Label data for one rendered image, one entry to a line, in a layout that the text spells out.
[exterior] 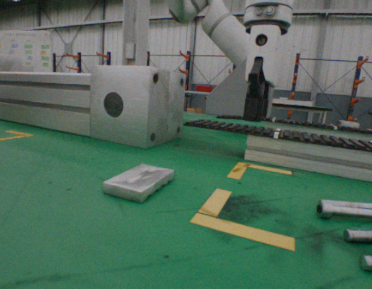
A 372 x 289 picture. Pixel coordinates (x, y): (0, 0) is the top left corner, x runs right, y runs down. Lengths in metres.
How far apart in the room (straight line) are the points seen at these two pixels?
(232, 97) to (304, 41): 7.45
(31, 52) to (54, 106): 5.92
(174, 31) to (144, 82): 8.96
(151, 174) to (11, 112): 0.35
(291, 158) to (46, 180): 0.23
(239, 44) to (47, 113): 0.71
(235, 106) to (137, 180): 0.68
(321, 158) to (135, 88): 0.22
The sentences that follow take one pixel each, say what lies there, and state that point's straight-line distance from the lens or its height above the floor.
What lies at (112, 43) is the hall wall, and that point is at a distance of 10.67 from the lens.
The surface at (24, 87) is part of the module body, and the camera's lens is 0.45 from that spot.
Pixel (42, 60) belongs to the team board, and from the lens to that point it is 6.16.
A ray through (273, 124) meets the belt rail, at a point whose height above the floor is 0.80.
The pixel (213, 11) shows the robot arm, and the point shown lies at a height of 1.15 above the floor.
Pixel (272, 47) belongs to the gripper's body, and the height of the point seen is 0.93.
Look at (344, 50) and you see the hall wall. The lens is 8.26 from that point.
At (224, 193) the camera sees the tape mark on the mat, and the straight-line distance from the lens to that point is 0.18.
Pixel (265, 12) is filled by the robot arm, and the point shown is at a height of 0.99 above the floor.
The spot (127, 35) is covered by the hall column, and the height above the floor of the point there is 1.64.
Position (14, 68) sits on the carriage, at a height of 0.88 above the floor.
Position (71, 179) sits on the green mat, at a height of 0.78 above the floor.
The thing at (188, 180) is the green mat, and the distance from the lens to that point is 0.19.
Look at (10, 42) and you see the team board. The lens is 6.66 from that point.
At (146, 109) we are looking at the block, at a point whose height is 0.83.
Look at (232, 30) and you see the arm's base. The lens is 0.96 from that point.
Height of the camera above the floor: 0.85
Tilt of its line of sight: 12 degrees down
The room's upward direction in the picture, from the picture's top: 4 degrees clockwise
